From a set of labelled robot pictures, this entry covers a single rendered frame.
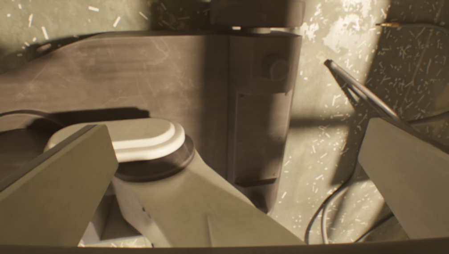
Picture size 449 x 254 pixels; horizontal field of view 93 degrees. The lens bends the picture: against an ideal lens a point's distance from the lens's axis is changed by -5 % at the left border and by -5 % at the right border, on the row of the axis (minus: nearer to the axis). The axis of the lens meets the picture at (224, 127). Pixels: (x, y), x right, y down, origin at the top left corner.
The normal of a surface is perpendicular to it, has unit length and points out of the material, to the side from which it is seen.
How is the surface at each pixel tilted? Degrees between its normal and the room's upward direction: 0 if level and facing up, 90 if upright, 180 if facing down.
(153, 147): 90
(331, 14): 0
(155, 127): 90
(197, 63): 0
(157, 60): 0
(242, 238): 115
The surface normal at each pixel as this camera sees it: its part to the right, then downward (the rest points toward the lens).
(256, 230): -0.06, -1.00
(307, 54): 0.19, 0.46
